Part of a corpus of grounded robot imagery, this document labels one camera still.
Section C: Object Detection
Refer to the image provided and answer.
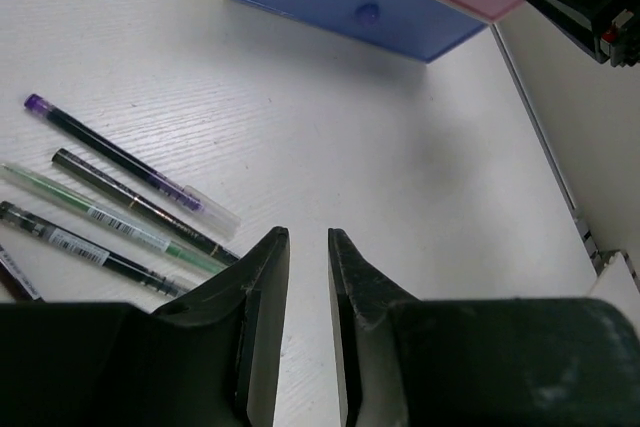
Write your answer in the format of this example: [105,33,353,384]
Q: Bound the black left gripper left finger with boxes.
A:
[1,227,290,426]

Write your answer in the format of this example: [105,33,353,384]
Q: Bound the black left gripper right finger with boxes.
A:
[328,229,639,426]

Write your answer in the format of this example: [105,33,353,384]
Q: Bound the blue drawer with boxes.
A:
[236,0,486,63]

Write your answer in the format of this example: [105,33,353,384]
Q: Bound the purple gel pen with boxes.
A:
[24,93,241,240]

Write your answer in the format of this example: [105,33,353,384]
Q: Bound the black gold pen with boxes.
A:
[51,148,240,266]

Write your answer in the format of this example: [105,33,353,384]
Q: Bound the red gel pen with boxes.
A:
[0,247,45,303]

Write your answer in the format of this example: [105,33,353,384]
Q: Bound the black gel pen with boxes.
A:
[1,201,190,298]

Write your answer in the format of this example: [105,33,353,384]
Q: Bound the green gel pen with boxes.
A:
[1,162,238,274]

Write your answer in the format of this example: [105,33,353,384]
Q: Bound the aluminium rail right side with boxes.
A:
[490,24,604,276]

